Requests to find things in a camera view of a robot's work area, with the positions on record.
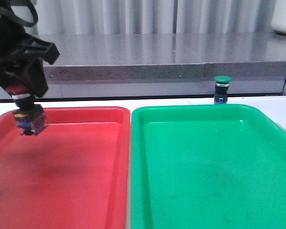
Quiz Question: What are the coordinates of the grey stone counter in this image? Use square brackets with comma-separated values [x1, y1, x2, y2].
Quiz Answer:
[0, 32, 286, 101]

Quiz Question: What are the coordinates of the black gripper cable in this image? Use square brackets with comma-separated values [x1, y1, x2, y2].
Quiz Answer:
[0, 0, 39, 27]

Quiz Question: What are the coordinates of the red mushroom push button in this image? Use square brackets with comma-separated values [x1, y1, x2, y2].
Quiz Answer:
[5, 84, 46, 135]

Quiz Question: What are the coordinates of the green plastic tray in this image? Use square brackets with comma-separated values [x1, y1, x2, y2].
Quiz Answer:
[131, 104, 286, 229]

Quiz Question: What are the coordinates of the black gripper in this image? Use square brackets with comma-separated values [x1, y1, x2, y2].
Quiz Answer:
[0, 0, 60, 97]

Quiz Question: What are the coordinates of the red plastic tray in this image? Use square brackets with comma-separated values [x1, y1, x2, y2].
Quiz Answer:
[0, 107, 130, 229]

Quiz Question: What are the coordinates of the white container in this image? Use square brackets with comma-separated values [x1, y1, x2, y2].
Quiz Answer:
[271, 0, 286, 34]

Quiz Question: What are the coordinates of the green mushroom push button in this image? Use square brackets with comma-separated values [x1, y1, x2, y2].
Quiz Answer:
[214, 75, 232, 104]

